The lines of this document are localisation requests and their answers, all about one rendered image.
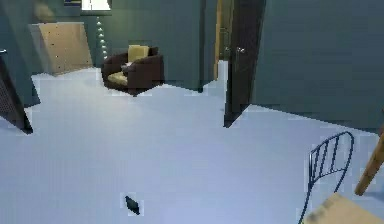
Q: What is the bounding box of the dark brown room door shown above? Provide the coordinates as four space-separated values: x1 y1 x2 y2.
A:
223 0 267 129

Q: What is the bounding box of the blue wire chair wooden seat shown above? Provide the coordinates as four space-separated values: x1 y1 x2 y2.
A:
297 130 384 224

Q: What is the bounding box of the yellow cushion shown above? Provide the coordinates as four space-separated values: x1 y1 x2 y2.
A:
127 44 150 63

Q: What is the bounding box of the bright window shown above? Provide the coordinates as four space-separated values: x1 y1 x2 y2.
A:
81 0 112 12

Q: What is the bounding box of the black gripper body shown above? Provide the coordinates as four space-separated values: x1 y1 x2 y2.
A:
124 195 141 216

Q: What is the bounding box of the pale beaded floor lamp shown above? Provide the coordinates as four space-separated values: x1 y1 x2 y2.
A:
95 16 109 61

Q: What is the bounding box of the dark brown armchair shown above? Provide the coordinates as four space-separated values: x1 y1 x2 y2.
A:
100 46 165 97

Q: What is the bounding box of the light wooden chest of drawers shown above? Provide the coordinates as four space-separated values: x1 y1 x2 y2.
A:
28 21 94 76

